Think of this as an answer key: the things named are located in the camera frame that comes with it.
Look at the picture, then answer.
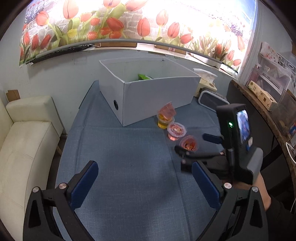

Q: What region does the pink jelly cup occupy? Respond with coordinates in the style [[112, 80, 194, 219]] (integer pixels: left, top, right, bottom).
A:
[[158, 102, 176, 120]]

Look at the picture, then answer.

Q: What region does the yellow jelly cup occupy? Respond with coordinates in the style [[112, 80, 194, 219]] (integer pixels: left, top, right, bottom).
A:
[[157, 113, 175, 130]]

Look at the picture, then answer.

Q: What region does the right hand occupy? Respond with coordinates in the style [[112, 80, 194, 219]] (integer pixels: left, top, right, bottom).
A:
[[233, 173, 271, 211]]

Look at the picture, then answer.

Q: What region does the red jelly cup near gripper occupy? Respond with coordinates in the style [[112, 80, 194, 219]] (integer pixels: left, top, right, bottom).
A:
[[180, 136, 198, 152]]

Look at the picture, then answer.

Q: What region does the wooden side shelf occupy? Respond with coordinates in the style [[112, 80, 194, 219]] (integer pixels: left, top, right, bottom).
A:
[[230, 80, 295, 175]]

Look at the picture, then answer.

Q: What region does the black grey speaker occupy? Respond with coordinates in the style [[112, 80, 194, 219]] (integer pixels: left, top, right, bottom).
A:
[[198, 90, 230, 112]]

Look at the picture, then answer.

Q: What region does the blue tablecloth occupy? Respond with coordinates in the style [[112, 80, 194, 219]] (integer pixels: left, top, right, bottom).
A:
[[56, 82, 215, 240]]

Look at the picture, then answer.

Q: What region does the tissue box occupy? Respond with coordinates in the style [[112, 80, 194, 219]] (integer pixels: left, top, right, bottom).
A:
[[193, 68, 217, 97]]

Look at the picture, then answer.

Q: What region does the beige carton box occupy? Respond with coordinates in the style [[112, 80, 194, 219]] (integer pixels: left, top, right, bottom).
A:
[[247, 81, 278, 112]]

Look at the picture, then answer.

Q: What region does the white storage box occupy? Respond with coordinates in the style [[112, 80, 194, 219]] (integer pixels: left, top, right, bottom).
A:
[[98, 57, 201, 126]]

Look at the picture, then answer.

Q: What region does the cream leather sofa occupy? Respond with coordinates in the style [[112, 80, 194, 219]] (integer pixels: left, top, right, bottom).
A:
[[1, 96, 63, 240]]

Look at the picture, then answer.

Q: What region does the tulip window blind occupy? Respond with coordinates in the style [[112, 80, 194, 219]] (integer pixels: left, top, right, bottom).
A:
[[19, 1, 257, 71]]

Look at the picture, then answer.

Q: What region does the wire storage rack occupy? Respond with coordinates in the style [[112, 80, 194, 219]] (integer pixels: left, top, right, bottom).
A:
[[248, 42, 295, 98]]

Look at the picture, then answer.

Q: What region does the grey blind bottom rail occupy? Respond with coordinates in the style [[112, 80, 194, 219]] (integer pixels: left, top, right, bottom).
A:
[[20, 39, 222, 68]]

